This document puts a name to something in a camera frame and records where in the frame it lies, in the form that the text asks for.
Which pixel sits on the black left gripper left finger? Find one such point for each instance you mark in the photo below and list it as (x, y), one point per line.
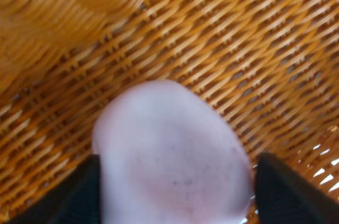
(75, 200)

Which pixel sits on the orange wicker basket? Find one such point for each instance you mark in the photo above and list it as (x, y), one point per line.
(268, 67)

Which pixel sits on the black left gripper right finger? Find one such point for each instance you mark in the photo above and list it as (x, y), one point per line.
(283, 196)

